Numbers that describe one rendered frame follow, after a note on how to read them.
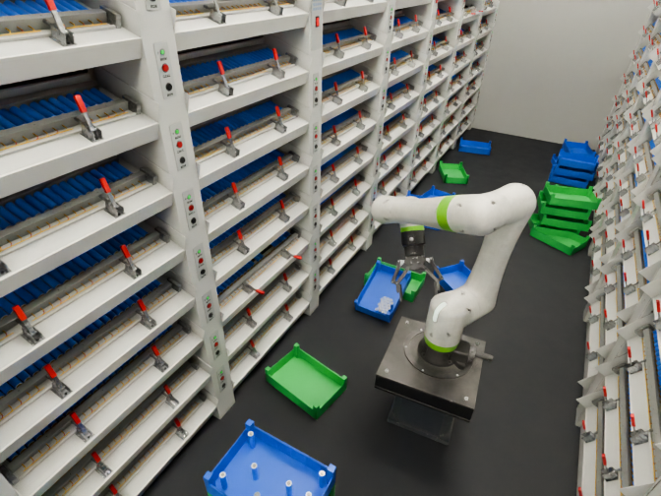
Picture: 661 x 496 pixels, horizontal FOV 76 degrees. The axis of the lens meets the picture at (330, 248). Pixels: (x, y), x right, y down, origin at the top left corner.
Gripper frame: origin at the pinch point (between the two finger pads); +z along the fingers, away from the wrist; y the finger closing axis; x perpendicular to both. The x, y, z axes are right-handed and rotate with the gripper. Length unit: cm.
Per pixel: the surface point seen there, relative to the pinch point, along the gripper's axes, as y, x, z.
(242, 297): -63, -25, -6
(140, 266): -63, -76, -18
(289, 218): -48, -9, -36
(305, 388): -53, 5, 37
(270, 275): -58, -11, -14
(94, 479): -87, -72, 42
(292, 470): -33, -53, 44
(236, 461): -49, -57, 41
